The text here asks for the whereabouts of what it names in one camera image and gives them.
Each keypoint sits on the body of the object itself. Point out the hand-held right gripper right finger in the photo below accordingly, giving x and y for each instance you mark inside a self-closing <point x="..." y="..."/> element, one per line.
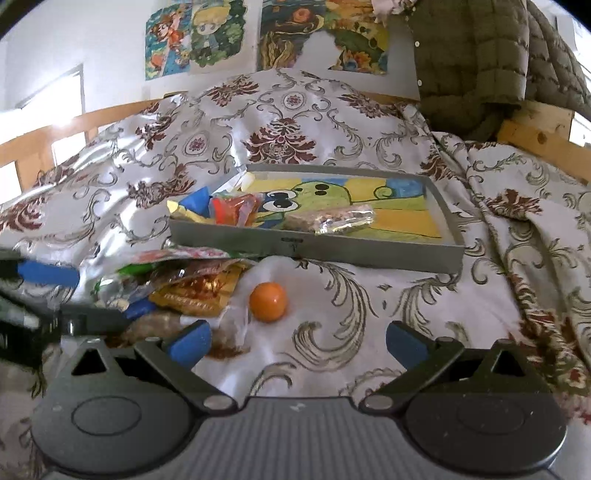
<point x="406" y="344"/>

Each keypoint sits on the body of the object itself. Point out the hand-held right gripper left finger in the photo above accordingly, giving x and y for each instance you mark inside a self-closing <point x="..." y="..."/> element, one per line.
<point x="189" y="345"/>

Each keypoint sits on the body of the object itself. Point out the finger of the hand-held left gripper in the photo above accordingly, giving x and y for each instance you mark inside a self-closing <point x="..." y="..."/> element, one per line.
<point x="48" y="274"/>
<point x="138" y="309"/>

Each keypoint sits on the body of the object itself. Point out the green snack packet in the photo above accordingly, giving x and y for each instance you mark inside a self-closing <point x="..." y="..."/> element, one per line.
<point x="134" y="270"/>

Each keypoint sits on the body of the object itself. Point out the golden yellow snack packet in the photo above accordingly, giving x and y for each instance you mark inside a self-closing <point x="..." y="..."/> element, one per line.
<point x="198" y="295"/>

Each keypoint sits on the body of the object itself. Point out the red and white snack packet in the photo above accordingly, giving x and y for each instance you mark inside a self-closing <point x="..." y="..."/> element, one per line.
<point x="184" y="254"/>

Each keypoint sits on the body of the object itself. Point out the grey tray with cartoon drawing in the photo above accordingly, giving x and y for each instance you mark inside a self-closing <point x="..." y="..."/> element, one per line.
<point x="369" y="251"/>

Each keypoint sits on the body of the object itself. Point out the clear packet of brown snack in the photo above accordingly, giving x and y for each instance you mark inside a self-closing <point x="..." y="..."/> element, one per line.
<point x="152" y="328"/>

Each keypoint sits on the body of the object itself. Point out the orange ball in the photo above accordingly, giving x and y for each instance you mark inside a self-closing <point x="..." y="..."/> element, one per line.
<point x="268" y="302"/>

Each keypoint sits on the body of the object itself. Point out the small yellow snack packet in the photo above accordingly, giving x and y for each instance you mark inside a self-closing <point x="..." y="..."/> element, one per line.
<point x="178" y="210"/>

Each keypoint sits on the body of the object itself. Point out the blue snack packet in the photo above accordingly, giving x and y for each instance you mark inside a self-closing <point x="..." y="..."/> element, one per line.
<point x="196" y="201"/>

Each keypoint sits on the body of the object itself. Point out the orange red snack packet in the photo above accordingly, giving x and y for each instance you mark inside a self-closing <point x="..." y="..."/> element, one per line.
<point x="231" y="210"/>

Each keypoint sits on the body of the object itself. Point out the clear packet of mixed nuts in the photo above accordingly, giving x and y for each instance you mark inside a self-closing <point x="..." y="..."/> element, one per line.
<point x="323" y="219"/>

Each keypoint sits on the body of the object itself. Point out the printed floral blanket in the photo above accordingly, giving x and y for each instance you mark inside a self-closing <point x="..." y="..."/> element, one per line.
<point x="323" y="115"/>

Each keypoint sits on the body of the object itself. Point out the olive puffer jacket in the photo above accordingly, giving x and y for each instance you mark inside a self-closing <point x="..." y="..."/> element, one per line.
<point x="461" y="60"/>

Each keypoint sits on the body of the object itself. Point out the olive diamond quilted jacket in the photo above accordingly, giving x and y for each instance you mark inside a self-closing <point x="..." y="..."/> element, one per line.
<point x="554" y="60"/>

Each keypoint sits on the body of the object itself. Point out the beige patterned cloth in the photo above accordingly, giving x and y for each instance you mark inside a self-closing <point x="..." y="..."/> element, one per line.
<point x="390" y="9"/>

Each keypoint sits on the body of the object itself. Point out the wooden bed frame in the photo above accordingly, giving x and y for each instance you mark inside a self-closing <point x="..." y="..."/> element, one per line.
<point x="540" y="127"/>

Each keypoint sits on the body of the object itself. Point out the wall poster with two figures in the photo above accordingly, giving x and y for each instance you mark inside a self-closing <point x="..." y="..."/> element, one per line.
<point x="198" y="37"/>

